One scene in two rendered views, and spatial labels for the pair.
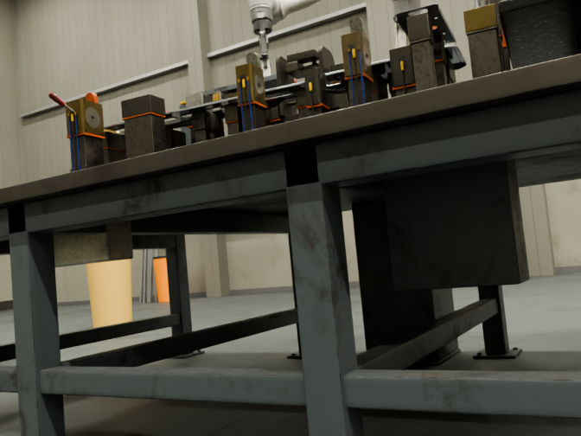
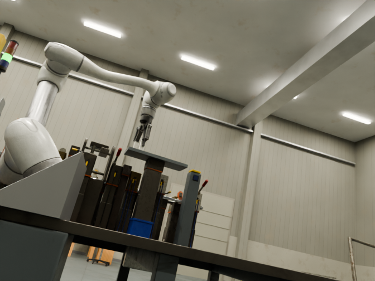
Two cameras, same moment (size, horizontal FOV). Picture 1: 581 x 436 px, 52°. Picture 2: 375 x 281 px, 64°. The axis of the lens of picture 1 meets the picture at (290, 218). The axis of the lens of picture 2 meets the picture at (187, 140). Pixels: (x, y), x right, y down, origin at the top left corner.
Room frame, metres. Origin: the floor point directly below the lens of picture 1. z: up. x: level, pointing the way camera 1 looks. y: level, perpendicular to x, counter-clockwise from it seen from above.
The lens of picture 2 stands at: (3.75, -0.89, 0.68)
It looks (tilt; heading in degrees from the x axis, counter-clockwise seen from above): 20 degrees up; 138
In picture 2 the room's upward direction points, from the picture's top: 12 degrees clockwise
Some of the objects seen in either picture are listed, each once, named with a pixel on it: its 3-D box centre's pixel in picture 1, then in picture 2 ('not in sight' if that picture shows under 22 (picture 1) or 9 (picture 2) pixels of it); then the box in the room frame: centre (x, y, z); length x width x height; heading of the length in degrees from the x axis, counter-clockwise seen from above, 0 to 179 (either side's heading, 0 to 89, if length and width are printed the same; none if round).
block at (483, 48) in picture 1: (488, 77); not in sight; (1.54, -0.56, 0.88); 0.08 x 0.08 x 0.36; 66
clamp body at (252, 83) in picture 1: (252, 123); not in sight; (1.76, 0.09, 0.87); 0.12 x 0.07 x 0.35; 156
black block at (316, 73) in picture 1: (317, 119); not in sight; (1.68, -0.10, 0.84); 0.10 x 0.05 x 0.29; 156
